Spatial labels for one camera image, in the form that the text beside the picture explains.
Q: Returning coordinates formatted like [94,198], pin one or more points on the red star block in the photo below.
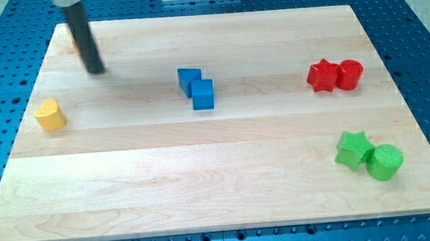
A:
[322,76]

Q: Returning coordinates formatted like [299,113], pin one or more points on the light wooden board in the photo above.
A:
[136,160]

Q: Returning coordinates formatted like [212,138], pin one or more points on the green cylinder block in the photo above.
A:
[385,161]

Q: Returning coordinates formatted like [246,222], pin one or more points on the blue triangle block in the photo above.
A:
[186,76]

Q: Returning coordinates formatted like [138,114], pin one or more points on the blue cube block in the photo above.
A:
[202,95]

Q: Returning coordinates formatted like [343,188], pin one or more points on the yellow block behind arm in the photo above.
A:
[74,45]

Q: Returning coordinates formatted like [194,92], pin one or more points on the yellow heart block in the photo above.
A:
[50,116]

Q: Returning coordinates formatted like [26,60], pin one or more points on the green star block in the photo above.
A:
[353,149]

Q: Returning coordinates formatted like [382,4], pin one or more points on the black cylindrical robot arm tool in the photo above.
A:
[77,21]

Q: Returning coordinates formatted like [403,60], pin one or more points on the red cylinder block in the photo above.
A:
[348,75]

